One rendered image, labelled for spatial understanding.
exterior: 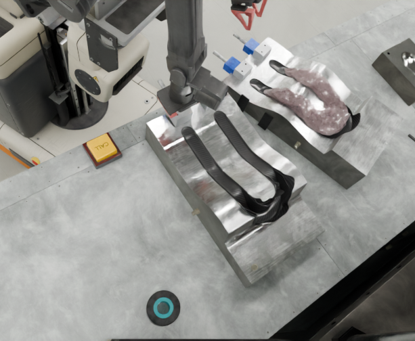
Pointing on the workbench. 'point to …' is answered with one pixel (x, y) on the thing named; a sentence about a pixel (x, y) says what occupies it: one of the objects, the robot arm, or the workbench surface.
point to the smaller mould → (407, 71)
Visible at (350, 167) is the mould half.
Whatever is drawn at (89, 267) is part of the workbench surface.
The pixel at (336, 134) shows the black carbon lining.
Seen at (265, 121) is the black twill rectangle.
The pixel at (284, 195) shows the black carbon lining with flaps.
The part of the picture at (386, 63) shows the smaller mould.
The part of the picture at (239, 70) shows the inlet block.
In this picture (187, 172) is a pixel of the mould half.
